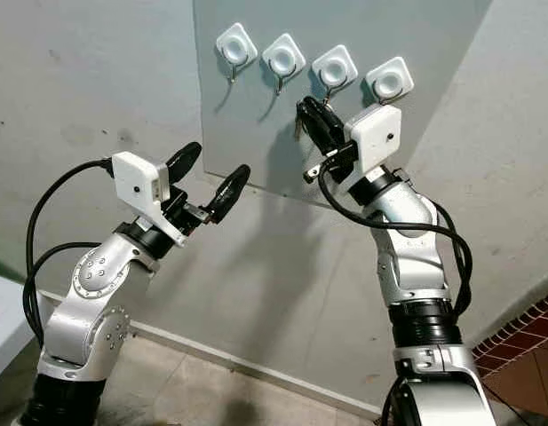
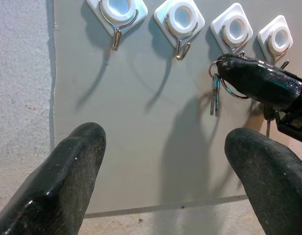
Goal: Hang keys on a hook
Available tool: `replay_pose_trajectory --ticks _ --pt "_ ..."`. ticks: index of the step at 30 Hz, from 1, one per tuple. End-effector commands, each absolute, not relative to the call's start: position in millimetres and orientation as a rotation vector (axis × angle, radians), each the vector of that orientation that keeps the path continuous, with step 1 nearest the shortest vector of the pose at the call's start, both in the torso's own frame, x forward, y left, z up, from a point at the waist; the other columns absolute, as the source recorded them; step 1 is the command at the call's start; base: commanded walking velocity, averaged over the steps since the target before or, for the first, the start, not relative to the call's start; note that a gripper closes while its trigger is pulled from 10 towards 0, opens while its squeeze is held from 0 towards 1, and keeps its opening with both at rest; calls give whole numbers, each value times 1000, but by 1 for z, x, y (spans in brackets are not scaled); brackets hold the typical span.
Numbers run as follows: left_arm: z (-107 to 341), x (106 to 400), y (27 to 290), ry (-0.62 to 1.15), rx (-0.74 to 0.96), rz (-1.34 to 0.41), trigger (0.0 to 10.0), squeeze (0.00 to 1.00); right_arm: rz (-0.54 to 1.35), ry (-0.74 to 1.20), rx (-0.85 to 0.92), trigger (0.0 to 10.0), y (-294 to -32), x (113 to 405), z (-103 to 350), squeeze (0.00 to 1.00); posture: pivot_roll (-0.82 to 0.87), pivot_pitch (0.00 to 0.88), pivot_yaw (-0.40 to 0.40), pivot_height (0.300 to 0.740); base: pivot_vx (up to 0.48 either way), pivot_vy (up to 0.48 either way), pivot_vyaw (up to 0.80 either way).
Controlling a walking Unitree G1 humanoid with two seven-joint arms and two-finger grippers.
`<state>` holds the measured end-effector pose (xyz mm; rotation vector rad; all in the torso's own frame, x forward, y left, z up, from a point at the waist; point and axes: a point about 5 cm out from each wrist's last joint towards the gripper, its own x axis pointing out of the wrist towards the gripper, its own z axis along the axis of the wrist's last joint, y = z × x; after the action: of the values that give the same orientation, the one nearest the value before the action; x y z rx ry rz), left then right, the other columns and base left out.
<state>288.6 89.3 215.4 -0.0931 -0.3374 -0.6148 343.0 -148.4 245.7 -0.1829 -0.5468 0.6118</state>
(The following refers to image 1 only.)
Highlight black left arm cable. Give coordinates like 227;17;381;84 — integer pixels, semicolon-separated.
22;157;116;347

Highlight grey wall panel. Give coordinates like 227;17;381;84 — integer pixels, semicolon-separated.
192;0;493;203

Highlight white folding table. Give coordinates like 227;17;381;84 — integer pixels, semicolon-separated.
0;271;44;384

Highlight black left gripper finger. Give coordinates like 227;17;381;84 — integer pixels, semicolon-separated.
208;164;252;225
165;141;203;181

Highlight white square wall hook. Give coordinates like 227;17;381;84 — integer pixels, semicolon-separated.
363;56;416;109
311;44;360;99
261;34;308;97
215;22;259;84

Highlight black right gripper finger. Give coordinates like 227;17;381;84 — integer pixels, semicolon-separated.
296;99;340;157
314;98;351;148

